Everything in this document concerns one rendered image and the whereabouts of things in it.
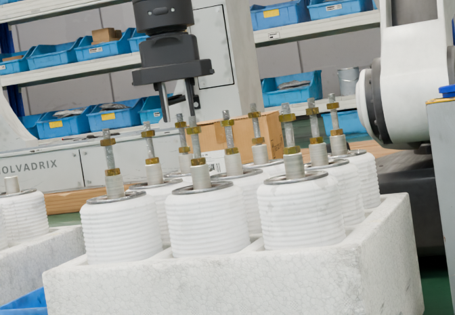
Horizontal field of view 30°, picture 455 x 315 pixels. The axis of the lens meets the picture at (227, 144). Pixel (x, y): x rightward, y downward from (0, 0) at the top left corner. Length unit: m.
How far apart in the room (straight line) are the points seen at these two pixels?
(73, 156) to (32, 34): 7.63
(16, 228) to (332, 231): 0.61
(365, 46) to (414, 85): 8.18
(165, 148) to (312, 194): 2.37
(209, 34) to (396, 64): 1.97
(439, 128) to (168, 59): 0.41
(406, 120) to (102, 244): 0.54
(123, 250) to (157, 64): 0.34
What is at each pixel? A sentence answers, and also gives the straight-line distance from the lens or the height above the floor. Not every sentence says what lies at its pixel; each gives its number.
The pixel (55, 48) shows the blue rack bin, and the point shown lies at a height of 0.97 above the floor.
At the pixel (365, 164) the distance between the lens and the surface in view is 1.19.
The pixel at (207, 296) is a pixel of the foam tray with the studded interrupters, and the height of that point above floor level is 0.14.
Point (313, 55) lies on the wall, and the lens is 9.62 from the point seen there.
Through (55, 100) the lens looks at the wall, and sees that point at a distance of 10.90.
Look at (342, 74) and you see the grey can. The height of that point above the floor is 0.40.
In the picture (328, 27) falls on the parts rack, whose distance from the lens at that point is 5.76.
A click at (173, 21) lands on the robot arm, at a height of 0.48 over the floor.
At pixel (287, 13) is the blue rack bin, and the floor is 0.87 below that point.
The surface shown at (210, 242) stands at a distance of 0.99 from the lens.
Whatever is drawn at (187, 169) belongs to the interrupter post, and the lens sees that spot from 1.28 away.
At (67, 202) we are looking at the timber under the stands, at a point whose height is 0.04.
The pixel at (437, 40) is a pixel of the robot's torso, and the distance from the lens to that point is 1.38.
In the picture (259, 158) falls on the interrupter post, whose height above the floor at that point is 0.26.
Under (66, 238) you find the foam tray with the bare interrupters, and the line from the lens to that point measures 1.43.
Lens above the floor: 0.35
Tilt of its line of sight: 3 degrees down
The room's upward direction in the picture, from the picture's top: 8 degrees counter-clockwise
